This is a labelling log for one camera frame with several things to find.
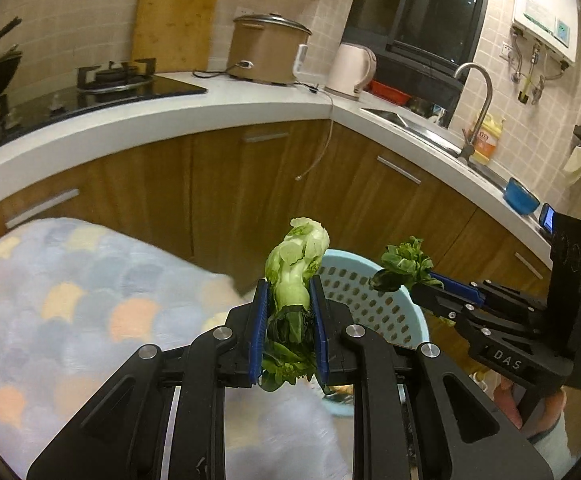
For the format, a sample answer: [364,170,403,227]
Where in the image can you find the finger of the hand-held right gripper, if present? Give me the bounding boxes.
[428,272,547,311]
[410,285,491,331]

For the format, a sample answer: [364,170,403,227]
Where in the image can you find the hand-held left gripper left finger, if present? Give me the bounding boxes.
[26,280,271,480]

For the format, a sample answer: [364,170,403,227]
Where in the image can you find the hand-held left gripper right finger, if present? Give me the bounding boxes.
[309,276,556,480]

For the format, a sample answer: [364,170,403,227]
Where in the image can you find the dark leafy greens bunch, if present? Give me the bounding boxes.
[369,236,445,293]

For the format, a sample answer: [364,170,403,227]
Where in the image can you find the light blue perforated plastic basket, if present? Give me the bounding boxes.
[315,249,433,418]

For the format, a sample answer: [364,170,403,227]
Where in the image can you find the green bok choy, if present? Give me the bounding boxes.
[258,217,331,392]

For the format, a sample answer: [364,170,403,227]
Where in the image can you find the person's right forearm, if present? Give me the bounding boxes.
[527,417,578,466]

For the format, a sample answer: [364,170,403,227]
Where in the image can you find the person's right hand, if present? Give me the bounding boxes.
[493,377,569,443]

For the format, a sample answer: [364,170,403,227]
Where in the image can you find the blue bowl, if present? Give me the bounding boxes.
[504,176,541,217]

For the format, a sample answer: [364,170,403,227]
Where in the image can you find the yellow detergent bottle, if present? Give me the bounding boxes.
[470,114,505,166]

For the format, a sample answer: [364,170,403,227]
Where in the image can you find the wooden kitchen base cabinet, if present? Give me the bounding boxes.
[0,120,553,311]

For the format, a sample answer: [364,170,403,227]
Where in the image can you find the steel kitchen sink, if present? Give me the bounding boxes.
[360,106,463,158]

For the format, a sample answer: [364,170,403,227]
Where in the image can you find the cream hanging cloth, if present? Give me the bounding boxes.
[564,145,581,181]

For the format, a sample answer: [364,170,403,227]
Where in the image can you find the pastel scale-patterned blanket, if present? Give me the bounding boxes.
[0,217,351,480]

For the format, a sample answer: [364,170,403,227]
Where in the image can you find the steel gooseneck faucet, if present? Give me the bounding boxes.
[454,62,493,166]

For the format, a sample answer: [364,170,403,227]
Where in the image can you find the red plastic tray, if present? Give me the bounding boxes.
[367,80,413,106]

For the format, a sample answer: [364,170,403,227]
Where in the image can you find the water heater pipes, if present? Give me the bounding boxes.
[509,27,571,106]

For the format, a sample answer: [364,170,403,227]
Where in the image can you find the white electric kettle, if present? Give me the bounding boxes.
[324,42,377,101]

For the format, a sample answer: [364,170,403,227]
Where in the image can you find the black glass gas stove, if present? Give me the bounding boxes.
[0,57,208,146]

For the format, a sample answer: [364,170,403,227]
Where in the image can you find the beige rice cooker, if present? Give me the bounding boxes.
[228,12,312,86]

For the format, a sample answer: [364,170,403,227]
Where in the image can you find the dark kitchen window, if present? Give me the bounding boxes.
[341,0,493,128]

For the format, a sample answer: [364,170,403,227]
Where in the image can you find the wooden cutting board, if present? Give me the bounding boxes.
[130,0,221,73]

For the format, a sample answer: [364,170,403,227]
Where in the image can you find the silver cabinet handle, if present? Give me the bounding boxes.
[376,156,421,183]
[243,131,290,143]
[514,251,543,281]
[4,189,80,231]

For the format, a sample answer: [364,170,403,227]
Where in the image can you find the white power cable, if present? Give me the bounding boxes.
[295,85,335,182]

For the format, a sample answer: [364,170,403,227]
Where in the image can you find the black power cable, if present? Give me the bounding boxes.
[193,61,252,79]

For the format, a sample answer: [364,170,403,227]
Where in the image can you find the white wall water heater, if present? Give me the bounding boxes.
[511,0,581,63]

